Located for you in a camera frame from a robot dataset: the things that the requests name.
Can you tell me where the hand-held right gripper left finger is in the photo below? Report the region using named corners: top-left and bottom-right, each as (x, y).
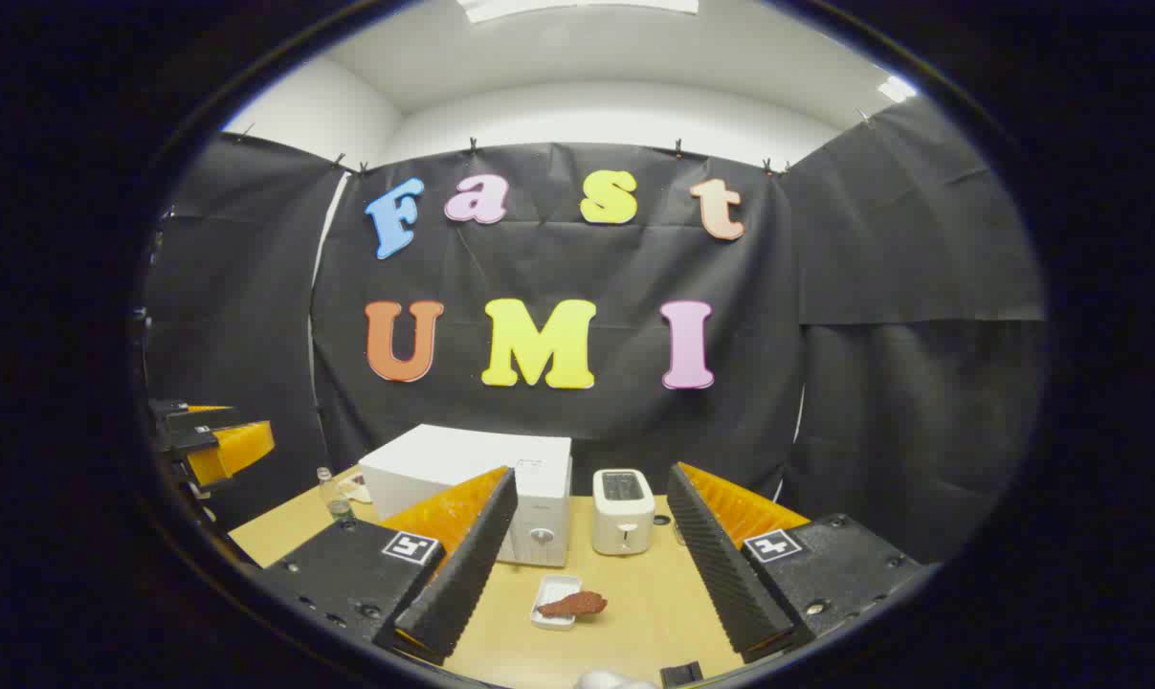
top-left (250, 465), bottom-right (521, 666)

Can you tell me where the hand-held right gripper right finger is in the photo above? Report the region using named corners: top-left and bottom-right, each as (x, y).
top-left (666, 461), bottom-right (925, 665)

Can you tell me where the brown meat piece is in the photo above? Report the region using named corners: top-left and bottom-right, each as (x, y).
top-left (537, 590), bottom-right (609, 619)

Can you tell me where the white microwave oven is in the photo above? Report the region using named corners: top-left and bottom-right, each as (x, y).
top-left (359, 424), bottom-right (574, 567)

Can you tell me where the white rectangular dish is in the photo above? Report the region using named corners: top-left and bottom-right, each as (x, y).
top-left (530, 574), bottom-right (583, 631)

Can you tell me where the clear plastic water bottle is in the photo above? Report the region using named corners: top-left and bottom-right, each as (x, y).
top-left (316, 467), bottom-right (356, 523)

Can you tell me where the cream toaster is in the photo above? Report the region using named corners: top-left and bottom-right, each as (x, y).
top-left (591, 468), bottom-right (656, 557)

